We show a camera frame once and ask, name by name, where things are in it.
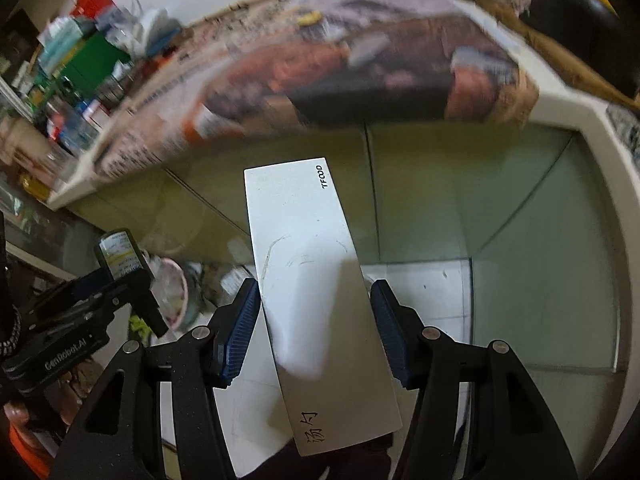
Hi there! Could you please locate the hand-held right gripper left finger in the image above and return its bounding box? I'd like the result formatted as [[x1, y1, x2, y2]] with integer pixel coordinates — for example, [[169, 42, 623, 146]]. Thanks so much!
[[50, 277, 263, 480]]

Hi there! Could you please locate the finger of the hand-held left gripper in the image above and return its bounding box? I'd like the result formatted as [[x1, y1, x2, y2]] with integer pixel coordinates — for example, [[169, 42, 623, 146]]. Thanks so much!
[[27, 268, 154, 322], [34, 284, 169, 339]]

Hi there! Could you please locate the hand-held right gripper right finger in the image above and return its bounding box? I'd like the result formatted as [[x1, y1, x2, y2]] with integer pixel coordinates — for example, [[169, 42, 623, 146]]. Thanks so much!
[[369, 279, 593, 480]]

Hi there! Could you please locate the small dark yellow-labelled bottle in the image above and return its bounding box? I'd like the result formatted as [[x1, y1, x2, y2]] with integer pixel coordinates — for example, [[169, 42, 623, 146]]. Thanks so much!
[[95, 229, 151, 282]]

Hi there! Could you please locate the white paper box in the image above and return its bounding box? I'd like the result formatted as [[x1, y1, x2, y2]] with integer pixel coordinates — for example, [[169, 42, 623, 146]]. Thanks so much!
[[243, 157, 403, 457]]

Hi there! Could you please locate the white and pink bowl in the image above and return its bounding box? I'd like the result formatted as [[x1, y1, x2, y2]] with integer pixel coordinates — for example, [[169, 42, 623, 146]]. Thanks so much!
[[149, 257, 211, 332]]

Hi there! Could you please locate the orange plastic container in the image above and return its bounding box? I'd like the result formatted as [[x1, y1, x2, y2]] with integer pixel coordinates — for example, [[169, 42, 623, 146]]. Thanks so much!
[[4, 404, 52, 480]]

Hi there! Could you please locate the pile of assorted bottles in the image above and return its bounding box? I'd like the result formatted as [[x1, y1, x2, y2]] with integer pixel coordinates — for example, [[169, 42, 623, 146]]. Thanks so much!
[[0, 72, 103, 198]]

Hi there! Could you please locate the green box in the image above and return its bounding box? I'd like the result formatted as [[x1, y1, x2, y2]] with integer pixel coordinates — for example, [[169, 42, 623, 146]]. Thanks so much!
[[50, 35, 133, 97]]

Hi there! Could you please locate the printed newspaper sheet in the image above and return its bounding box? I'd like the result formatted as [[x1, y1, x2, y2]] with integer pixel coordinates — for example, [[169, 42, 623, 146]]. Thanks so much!
[[92, 0, 541, 181]]

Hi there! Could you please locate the red box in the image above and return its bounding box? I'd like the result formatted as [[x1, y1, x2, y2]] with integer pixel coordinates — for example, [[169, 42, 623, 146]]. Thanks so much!
[[70, 0, 109, 19]]

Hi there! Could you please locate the black and yellow bag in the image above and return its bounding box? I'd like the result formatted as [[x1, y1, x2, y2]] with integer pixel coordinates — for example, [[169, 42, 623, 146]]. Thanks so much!
[[520, 0, 640, 106]]

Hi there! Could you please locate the black white patterned strap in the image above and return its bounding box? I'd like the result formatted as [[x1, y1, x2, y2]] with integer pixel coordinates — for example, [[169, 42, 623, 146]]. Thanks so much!
[[0, 305, 22, 359]]

